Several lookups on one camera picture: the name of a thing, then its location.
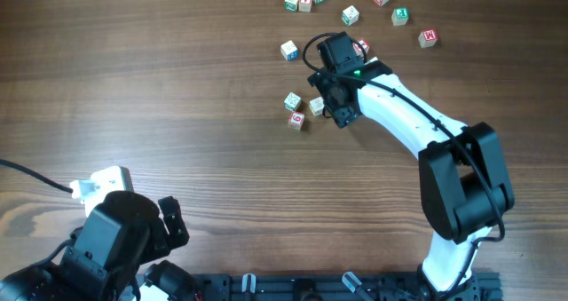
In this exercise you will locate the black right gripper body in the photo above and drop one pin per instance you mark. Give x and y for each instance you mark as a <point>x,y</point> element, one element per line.
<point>343,113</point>

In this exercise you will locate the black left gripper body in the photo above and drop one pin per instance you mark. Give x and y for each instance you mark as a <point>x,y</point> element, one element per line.
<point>173,221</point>

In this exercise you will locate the red I letter block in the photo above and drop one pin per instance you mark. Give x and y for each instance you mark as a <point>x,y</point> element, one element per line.
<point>363,45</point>

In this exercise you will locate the blue-sided snail block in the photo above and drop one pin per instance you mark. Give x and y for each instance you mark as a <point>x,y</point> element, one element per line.
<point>317,106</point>

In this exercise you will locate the blue P letter block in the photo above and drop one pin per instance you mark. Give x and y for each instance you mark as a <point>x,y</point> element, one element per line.
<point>289,50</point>

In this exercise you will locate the green-sided bird block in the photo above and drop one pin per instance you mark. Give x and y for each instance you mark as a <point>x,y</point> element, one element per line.
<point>292,102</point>

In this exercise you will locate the red 6 number block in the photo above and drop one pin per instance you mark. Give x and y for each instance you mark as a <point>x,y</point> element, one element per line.
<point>296,120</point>

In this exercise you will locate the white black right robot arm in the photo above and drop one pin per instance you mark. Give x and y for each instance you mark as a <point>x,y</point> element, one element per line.
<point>464,182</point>

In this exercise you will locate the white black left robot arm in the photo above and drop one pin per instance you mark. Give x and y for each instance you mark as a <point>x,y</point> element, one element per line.
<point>43,280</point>

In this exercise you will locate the green-sided pattern block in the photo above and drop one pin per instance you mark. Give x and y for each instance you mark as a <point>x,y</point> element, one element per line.
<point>350,15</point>

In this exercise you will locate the red V letter block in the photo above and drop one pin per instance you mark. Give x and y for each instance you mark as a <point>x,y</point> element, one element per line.
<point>305,5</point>

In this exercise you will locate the green E letter block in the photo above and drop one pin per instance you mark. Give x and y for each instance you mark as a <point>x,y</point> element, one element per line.
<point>400,16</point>

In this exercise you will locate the green Z letter block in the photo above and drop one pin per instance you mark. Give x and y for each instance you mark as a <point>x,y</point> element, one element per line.
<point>291,5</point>

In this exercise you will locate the red M letter block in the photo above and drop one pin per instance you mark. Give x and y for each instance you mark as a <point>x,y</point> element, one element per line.
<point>428,38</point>

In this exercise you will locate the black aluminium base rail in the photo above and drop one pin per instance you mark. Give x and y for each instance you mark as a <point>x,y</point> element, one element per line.
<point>337,287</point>

